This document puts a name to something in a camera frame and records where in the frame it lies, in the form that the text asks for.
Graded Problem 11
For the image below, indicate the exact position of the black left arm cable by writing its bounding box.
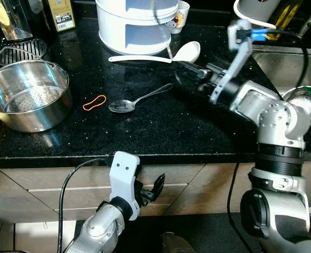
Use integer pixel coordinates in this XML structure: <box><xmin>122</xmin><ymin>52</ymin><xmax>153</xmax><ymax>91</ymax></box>
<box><xmin>57</xmin><ymin>156</ymin><xmax>111</xmax><ymax>253</ymax></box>

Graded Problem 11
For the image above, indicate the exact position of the dark bottle yellow label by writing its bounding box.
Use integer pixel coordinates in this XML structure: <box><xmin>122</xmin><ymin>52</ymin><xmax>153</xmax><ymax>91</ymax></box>
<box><xmin>42</xmin><ymin>0</ymin><xmax>77</xmax><ymax>33</ymax></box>

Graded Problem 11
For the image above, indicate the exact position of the orange rubber band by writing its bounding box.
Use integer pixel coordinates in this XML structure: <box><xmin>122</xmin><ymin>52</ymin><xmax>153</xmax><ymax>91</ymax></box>
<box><xmin>83</xmin><ymin>95</ymin><xmax>107</xmax><ymax>111</ymax></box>

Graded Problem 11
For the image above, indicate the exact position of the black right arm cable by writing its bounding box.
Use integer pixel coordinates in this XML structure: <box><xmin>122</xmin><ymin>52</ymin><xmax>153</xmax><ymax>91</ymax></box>
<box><xmin>227</xmin><ymin>28</ymin><xmax>310</xmax><ymax>253</ymax></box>

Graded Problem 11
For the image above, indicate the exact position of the round metal strainer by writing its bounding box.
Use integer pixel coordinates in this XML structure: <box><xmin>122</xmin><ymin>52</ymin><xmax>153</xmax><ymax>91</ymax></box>
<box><xmin>0</xmin><ymin>37</ymin><xmax>50</xmax><ymax>66</ymax></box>

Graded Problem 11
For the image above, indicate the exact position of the olive oil bottle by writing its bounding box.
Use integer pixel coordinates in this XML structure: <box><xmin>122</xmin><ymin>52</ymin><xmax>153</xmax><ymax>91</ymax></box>
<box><xmin>266</xmin><ymin>0</ymin><xmax>304</xmax><ymax>42</ymax></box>

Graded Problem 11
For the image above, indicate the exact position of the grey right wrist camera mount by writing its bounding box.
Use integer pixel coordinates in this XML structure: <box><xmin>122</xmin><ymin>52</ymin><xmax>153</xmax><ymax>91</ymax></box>
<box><xmin>210</xmin><ymin>20</ymin><xmax>254</xmax><ymax>105</ymax></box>

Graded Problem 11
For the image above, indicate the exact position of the shiny steel canister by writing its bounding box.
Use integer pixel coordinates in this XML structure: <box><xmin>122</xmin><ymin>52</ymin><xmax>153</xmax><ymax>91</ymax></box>
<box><xmin>0</xmin><ymin>0</ymin><xmax>36</xmax><ymax>42</ymax></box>

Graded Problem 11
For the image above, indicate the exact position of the steel kitchen sink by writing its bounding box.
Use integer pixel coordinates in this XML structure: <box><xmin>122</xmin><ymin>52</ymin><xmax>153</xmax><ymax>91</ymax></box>
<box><xmin>250</xmin><ymin>45</ymin><xmax>311</xmax><ymax>127</ymax></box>

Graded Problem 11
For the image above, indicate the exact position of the black floor mat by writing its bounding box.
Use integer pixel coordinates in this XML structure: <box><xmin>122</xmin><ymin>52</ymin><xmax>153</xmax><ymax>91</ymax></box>
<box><xmin>74</xmin><ymin>211</ymin><xmax>311</xmax><ymax>253</ymax></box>

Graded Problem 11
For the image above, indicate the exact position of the grey robot foot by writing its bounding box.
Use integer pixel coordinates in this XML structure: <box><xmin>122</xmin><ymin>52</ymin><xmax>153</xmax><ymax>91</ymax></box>
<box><xmin>161</xmin><ymin>232</ymin><xmax>196</xmax><ymax>253</ymax></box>

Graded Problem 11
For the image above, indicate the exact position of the white plastic pitcher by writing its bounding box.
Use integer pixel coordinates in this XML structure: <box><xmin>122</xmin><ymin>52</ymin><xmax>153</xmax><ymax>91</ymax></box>
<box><xmin>234</xmin><ymin>0</ymin><xmax>284</xmax><ymax>30</ymax></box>

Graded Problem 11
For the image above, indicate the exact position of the metal spoon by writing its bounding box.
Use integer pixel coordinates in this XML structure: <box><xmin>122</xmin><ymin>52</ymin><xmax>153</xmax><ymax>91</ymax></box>
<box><xmin>109</xmin><ymin>83</ymin><xmax>174</xmax><ymax>114</ymax></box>

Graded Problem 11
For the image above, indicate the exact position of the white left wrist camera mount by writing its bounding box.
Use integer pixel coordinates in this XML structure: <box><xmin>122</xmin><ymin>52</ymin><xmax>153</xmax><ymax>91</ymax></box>
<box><xmin>109</xmin><ymin>151</ymin><xmax>141</xmax><ymax>211</ymax></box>

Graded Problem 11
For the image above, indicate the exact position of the steel steamer pot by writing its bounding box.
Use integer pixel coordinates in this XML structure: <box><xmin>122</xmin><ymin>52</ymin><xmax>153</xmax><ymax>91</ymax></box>
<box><xmin>0</xmin><ymin>58</ymin><xmax>73</xmax><ymax>133</ymax></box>

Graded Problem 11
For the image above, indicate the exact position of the white tiered plastic container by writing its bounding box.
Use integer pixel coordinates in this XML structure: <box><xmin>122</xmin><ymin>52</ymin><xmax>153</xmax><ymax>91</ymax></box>
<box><xmin>95</xmin><ymin>0</ymin><xmax>180</xmax><ymax>56</ymax></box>

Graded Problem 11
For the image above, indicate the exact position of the white plastic ladle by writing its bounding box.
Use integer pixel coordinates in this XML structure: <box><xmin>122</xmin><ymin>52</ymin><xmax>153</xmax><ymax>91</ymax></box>
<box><xmin>109</xmin><ymin>41</ymin><xmax>201</xmax><ymax>64</ymax></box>

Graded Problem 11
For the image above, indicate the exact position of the white cartoon print cup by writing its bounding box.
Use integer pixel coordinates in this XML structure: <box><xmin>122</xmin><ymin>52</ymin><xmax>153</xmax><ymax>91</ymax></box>
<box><xmin>165</xmin><ymin>0</ymin><xmax>191</xmax><ymax>35</ymax></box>

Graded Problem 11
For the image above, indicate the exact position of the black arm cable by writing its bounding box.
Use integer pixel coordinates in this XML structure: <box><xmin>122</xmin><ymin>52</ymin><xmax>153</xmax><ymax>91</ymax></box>
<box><xmin>227</xmin><ymin>28</ymin><xmax>310</xmax><ymax>253</ymax></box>
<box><xmin>57</xmin><ymin>156</ymin><xmax>111</xmax><ymax>253</ymax></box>

